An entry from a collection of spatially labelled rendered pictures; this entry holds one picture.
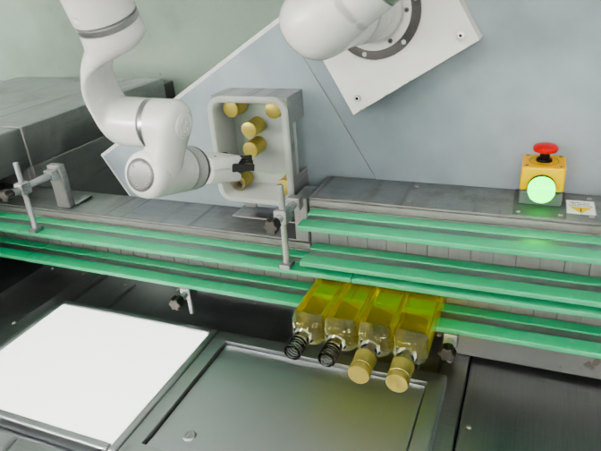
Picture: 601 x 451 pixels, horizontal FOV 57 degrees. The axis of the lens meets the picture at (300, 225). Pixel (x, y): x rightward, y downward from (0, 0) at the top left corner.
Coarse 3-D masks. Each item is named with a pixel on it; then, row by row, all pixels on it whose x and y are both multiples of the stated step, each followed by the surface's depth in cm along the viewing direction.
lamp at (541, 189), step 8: (536, 176) 93; (544, 176) 93; (528, 184) 94; (536, 184) 92; (544, 184) 91; (552, 184) 91; (528, 192) 93; (536, 192) 92; (544, 192) 91; (552, 192) 91; (536, 200) 93; (544, 200) 92
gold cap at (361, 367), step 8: (360, 352) 85; (368, 352) 85; (352, 360) 85; (360, 360) 83; (368, 360) 84; (376, 360) 85; (352, 368) 83; (360, 368) 82; (368, 368) 83; (352, 376) 83; (360, 376) 83; (368, 376) 82
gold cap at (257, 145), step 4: (256, 136) 117; (260, 136) 117; (252, 140) 114; (256, 140) 115; (260, 140) 116; (264, 140) 116; (244, 144) 114; (248, 144) 114; (252, 144) 113; (256, 144) 114; (260, 144) 115; (264, 144) 116; (244, 148) 114; (248, 148) 114; (252, 148) 114; (256, 148) 113; (260, 148) 115; (264, 148) 117; (244, 152) 115; (248, 152) 115; (252, 152) 114; (256, 152) 114; (260, 152) 116; (252, 156) 115
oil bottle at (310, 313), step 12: (312, 288) 101; (324, 288) 100; (336, 288) 100; (312, 300) 97; (324, 300) 97; (300, 312) 94; (312, 312) 94; (324, 312) 94; (300, 324) 92; (312, 324) 92; (312, 336) 92
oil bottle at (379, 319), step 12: (384, 288) 99; (372, 300) 96; (384, 300) 95; (396, 300) 95; (372, 312) 92; (384, 312) 92; (396, 312) 92; (360, 324) 90; (372, 324) 89; (384, 324) 89; (360, 336) 89; (372, 336) 88; (384, 336) 88; (384, 348) 88
